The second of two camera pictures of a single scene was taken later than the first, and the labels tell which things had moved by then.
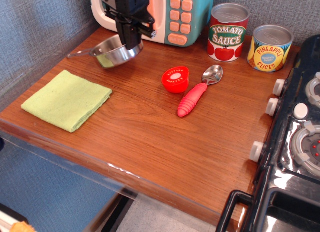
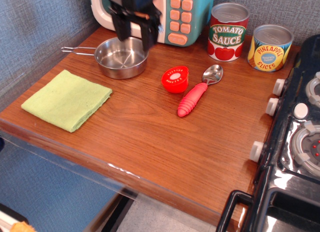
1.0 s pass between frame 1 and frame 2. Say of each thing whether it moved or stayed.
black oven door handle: stayed
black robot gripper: moved
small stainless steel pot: moved
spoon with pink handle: stayed
